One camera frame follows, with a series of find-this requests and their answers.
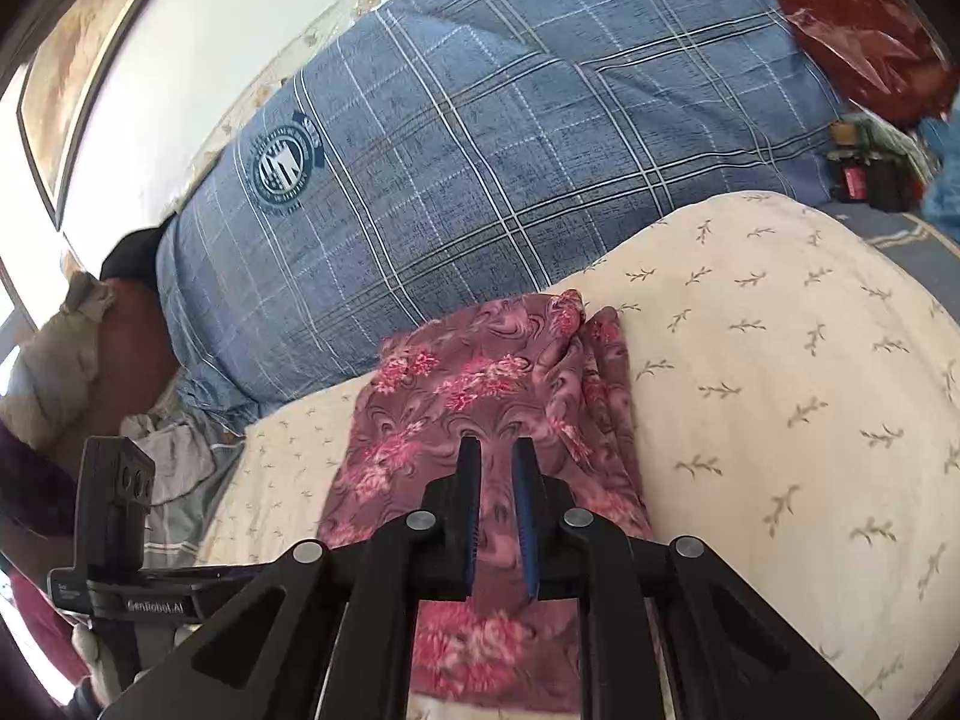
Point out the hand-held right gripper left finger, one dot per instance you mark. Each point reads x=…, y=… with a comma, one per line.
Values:
x=471, y=525

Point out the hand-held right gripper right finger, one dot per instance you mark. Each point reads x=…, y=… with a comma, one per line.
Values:
x=525, y=525

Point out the pink floral garment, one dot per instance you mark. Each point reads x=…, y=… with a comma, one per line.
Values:
x=450, y=405

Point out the person's left forearm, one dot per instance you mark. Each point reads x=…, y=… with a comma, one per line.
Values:
x=49, y=630

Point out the grey striped cloth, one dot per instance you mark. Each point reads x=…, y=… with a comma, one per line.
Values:
x=199, y=465

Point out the beige crumpled cloth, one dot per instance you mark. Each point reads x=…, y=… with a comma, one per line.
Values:
x=52, y=367

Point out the black cloth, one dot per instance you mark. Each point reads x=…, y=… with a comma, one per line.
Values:
x=135, y=251

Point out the cream leaf-print blanket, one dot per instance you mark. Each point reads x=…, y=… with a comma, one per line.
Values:
x=787, y=390

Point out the blue plaid pillow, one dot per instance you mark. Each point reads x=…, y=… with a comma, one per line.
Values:
x=487, y=165

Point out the dark bottle with red label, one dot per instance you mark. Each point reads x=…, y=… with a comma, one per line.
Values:
x=851, y=178

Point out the green packet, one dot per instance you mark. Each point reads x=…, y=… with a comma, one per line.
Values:
x=896, y=139

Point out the red plastic bag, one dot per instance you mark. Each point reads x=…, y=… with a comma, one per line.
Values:
x=847, y=7

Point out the framed wall picture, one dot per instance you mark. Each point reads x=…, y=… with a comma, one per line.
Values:
x=82, y=67

